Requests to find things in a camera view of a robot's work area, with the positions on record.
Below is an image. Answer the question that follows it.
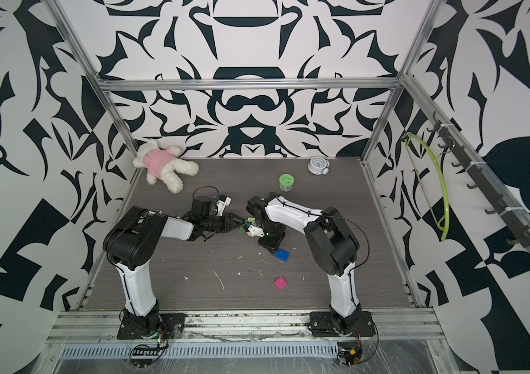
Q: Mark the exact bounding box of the small yellow connector box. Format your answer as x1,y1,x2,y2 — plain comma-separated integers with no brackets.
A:
337,345,362,367

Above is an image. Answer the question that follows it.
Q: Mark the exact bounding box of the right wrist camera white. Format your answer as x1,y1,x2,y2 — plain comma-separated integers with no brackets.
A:
246,222,265,238

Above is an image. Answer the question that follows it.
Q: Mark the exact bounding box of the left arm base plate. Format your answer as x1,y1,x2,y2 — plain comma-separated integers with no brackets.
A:
117,309,187,341

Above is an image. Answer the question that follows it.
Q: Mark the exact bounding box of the aluminium front rail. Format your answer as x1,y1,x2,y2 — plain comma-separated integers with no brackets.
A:
46,308,447,344

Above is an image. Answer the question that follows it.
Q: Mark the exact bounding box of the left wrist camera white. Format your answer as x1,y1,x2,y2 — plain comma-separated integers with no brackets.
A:
216,194,231,217

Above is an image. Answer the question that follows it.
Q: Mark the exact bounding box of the green hoop tube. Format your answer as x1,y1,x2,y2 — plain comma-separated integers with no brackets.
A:
401,132,450,242

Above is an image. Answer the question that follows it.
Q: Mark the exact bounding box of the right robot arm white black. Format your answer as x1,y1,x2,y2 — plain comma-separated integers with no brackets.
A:
246,193,362,327

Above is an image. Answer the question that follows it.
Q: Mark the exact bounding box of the white plush toy pink shirt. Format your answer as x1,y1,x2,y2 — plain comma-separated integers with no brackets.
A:
132,140,199,194

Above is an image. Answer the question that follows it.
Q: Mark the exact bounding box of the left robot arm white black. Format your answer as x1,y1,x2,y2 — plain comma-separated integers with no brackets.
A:
103,196,246,329

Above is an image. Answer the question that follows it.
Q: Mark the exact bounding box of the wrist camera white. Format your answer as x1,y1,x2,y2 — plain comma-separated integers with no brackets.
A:
246,222,265,238
216,194,231,217

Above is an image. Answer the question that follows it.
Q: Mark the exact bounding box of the pink lego brick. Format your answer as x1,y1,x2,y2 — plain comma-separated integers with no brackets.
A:
274,277,288,290

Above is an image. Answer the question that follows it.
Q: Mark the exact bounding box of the black hook rack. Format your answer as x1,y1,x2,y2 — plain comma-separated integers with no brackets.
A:
429,112,530,249

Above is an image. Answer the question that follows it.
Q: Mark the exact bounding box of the blue lego brick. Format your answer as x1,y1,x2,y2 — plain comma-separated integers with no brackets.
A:
274,249,290,263

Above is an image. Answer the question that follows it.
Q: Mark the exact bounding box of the green lidded jar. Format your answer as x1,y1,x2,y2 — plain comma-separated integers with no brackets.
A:
279,174,294,193

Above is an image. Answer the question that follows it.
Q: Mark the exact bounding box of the small white alarm clock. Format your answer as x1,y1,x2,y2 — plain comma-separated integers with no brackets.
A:
308,157,330,175

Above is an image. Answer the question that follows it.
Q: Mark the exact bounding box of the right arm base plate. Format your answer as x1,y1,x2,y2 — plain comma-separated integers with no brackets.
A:
307,309,376,338

